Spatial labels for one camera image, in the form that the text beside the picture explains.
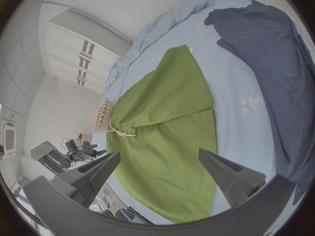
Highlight round woven basket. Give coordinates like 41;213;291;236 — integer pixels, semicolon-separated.
94;98;114;135

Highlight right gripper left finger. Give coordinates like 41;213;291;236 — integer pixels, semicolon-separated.
51;151;121;208

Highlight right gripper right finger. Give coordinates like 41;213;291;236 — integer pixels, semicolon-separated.
199;148;267;209

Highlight white ceiling air conditioner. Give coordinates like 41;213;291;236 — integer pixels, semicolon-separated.
1;118;20;157

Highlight white wardrobe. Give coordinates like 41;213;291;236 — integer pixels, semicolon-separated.
47;9;134;95

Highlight dark blue garment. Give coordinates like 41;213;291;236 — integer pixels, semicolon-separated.
204;0;315;206

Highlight pale blue quilt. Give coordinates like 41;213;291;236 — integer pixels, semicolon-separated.
105;0;210;91

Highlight green shorts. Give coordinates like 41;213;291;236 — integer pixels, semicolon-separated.
106;44;219;224

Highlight window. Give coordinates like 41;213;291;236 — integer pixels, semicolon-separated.
9;176;50;233

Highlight bed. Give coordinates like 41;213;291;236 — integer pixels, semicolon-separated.
87;0;315;227

